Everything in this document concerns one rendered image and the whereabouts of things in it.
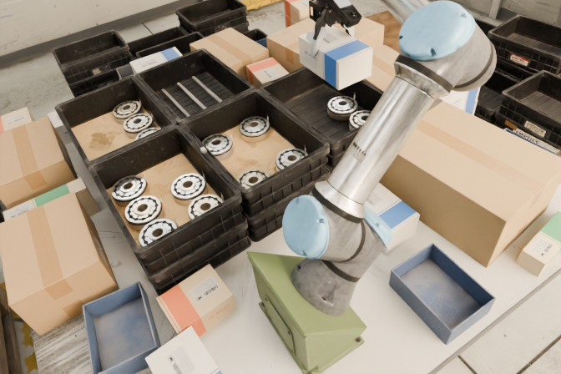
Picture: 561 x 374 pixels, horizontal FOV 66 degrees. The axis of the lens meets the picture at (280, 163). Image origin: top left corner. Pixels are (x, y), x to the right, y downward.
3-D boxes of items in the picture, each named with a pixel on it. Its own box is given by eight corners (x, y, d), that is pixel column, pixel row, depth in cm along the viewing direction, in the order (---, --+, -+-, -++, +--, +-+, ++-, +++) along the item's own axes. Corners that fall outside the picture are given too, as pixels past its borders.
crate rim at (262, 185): (332, 151, 125) (332, 145, 123) (245, 201, 114) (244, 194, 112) (257, 93, 150) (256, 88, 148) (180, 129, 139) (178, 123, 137)
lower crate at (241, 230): (255, 247, 128) (249, 221, 119) (162, 305, 116) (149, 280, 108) (194, 174, 153) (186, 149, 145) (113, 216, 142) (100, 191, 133)
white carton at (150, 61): (179, 65, 190) (174, 46, 183) (189, 77, 182) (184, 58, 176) (136, 80, 183) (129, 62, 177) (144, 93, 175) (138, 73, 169)
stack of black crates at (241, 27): (237, 51, 331) (227, -8, 300) (256, 67, 311) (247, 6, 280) (189, 68, 317) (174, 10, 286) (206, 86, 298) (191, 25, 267)
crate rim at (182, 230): (245, 201, 114) (244, 194, 112) (138, 261, 102) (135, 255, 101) (179, 129, 139) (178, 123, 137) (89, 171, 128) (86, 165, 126)
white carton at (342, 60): (371, 75, 127) (373, 48, 121) (338, 90, 123) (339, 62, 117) (330, 50, 140) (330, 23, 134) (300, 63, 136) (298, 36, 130)
